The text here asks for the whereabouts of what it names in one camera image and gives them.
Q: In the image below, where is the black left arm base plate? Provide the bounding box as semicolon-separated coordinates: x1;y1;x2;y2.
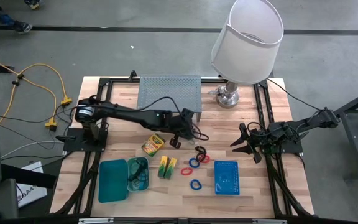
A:
62;127;108;153

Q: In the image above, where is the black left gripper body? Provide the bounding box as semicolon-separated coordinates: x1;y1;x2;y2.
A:
166;114;196;140

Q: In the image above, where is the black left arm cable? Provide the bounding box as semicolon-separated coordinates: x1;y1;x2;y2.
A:
137;96;210;141

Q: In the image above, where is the white printed cardboard box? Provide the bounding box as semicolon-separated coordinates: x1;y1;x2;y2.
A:
16;161;48;208

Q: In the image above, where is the person's leg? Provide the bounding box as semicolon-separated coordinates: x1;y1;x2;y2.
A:
0;0;33;34

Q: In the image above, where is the teal flat tray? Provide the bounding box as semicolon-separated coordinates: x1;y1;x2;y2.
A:
98;159;129;203

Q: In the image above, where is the teal plastic storage bin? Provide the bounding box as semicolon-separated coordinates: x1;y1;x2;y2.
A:
126;156;150;192

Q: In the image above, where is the white floor cable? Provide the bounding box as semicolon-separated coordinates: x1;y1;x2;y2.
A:
0;140;65;159

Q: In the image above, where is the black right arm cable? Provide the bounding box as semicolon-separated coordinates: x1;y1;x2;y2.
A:
265;78;324;111

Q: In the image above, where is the yellow extension cable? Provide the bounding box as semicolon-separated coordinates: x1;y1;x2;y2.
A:
0;52;73;131

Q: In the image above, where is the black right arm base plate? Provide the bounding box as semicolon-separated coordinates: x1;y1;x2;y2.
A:
258;129;305;154

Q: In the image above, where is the silver table lamp white shade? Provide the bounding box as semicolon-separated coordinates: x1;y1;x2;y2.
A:
210;0;285;109

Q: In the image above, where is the large yellow green crayon box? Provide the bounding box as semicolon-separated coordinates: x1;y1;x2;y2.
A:
141;133;167;158

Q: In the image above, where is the black flat bar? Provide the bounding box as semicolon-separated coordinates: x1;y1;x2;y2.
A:
0;163;58;189

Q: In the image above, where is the grey perforated metal shelf riser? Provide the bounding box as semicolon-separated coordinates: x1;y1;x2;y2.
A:
136;74;203;123

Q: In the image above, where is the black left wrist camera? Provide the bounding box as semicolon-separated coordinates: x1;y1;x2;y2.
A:
181;107;196;121

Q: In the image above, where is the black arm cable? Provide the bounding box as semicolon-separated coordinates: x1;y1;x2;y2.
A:
265;78;324;111
137;96;210;141

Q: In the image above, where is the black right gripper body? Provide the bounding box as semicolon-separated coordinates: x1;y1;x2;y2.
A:
249;123;284;153

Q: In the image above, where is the silver metal bracket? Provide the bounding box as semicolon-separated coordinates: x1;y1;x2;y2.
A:
252;218;288;224
78;217;115;224

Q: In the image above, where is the black aluminium table frame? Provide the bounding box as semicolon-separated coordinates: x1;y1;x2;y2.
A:
50;70;315;218

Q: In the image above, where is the blue plastic mesh basket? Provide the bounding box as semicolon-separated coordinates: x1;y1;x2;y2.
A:
213;160;241;197

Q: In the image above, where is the person's foot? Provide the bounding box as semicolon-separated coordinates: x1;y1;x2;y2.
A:
23;0;45;10

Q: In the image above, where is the black metal stand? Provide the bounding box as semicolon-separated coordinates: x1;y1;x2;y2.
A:
323;85;358;182

